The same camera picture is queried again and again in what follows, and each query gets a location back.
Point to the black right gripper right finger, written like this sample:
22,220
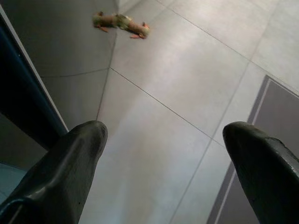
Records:
268,177

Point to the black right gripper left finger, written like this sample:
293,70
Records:
60,177

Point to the brown floor mat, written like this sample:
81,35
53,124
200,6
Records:
280,112

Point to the brown orange plush toy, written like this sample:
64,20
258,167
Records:
121,24

